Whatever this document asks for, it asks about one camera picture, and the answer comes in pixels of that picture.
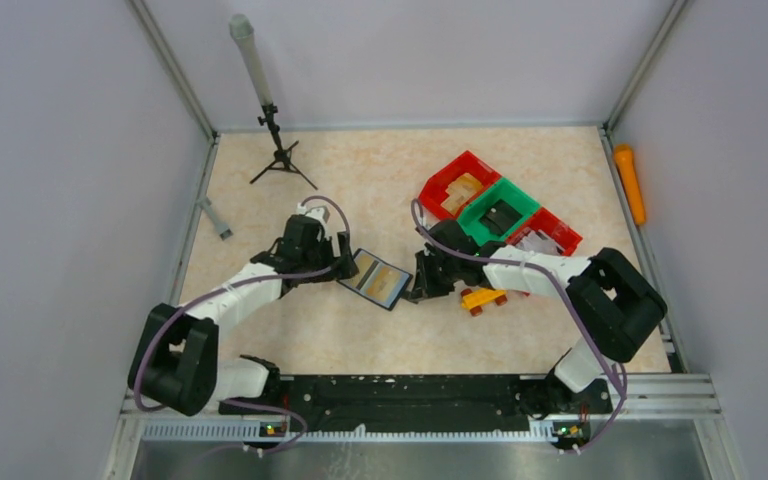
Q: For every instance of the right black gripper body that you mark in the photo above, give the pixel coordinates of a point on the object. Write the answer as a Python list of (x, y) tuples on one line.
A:
[(451, 265)]

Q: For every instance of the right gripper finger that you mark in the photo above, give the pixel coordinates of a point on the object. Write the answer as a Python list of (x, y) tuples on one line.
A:
[(428, 260), (426, 285)]

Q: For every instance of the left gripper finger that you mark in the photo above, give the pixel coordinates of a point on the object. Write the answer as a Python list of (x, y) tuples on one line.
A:
[(345, 251), (340, 270)]

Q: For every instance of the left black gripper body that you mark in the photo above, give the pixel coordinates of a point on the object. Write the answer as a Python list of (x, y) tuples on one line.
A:
[(321, 256)]

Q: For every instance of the black leather card holder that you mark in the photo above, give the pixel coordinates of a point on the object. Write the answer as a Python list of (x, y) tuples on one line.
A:
[(377, 281)]

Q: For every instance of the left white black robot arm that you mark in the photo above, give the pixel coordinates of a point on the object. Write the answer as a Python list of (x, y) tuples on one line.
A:
[(176, 364)]

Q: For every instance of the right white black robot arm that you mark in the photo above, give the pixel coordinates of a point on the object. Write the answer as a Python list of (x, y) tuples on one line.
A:
[(613, 306)]

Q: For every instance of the yellow toy brick car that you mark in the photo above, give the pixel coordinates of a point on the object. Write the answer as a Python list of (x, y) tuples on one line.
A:
[(474, 300)]

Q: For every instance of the green plastic bin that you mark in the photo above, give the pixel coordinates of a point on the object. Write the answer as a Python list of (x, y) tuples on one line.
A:
[(495, 214)]

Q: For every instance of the red bin with wooden blocks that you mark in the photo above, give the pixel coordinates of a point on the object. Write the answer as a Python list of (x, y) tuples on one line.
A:
[(447, 192)]

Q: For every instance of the small grey tool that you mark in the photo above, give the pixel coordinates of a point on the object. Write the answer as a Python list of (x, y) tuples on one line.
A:
[(221, 227)]

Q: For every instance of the red bin with plastic bags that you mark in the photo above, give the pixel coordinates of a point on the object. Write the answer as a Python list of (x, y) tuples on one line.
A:
[(544, 233)]

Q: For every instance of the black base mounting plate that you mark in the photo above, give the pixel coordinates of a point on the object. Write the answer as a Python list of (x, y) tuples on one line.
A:
[(426, 403)]

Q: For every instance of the orange flashlight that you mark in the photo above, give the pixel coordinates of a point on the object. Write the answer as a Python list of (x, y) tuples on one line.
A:
[(623, 156)]

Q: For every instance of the black tripod with grey tube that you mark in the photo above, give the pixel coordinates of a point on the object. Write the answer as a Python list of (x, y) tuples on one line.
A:
[(243, 34)]

